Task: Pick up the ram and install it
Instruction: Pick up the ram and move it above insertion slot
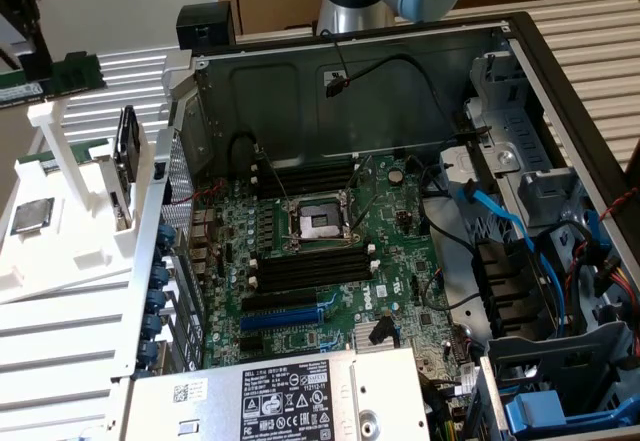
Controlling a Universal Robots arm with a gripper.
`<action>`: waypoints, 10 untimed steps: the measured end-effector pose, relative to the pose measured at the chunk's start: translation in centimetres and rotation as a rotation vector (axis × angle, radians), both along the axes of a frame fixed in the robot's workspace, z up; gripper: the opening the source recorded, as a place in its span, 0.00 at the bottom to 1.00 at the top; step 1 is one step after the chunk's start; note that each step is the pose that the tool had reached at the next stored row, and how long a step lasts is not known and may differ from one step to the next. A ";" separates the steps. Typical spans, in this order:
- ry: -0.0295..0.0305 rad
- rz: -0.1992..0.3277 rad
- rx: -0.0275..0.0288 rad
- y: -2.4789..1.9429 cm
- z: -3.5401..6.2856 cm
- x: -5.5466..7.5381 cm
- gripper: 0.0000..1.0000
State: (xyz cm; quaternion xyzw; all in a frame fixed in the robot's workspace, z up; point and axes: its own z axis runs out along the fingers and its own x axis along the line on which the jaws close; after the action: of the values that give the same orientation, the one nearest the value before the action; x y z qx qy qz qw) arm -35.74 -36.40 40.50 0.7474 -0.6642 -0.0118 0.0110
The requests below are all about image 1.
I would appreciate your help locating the green RAM stick white label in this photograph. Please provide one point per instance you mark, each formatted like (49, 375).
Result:
(75, 73)

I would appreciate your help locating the black RAM slot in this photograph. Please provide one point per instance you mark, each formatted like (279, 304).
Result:
(315, 262)
(310, 166)
(315, 254)
(310, 172)
(310, 179)
(310, 187)
(315, 280)
(315, 271)

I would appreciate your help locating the black hard disk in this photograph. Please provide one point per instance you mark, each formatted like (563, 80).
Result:
(126, 146)

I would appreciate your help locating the silver CPU chip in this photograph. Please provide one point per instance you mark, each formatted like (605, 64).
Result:
(34, 216)

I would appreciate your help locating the small black box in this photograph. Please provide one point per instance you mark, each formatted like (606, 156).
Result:
(205, 26)

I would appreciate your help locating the white plastic parts rack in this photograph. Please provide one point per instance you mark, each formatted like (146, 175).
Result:
(85, 251)

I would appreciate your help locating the blue card retention clip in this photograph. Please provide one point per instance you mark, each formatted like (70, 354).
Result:
(160, 275)
(157, 300)
(166, 237)
(152, 326)
(149, 353)

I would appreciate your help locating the open grey PC case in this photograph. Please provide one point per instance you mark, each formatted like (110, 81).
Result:
(280, 111)

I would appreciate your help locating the thin metal locking lever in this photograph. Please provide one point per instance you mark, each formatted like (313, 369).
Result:
(274, 178)
(364, 201)

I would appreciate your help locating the silver CPU socket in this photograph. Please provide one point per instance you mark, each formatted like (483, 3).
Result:
(320, 221)

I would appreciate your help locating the long black expansion slot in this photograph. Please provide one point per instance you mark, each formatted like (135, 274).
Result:
(280, 302)

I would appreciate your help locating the blue expansion slot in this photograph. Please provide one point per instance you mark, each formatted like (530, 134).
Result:
(280, 318)

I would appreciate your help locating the short black expansion slot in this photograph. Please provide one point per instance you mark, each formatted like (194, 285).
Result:
(251, 344)

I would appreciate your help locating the silver coin battery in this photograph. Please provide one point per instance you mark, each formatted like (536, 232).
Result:
(396, 176)

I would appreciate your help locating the green motherboard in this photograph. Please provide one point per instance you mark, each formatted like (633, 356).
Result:
(390, 241)

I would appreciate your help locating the silver finned heatsink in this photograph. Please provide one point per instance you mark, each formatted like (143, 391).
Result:
(362, 336)

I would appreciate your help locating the silver power supply unit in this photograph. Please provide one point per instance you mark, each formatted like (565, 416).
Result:
(390, 376)

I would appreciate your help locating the grey metal disk bay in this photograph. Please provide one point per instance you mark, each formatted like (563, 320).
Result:
(550, 356)

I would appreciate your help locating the blue plastic disk tray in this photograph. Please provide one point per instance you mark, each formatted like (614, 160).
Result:
(535, 408)

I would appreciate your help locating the black plastic bracket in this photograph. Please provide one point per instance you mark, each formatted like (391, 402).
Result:
(505, 281)

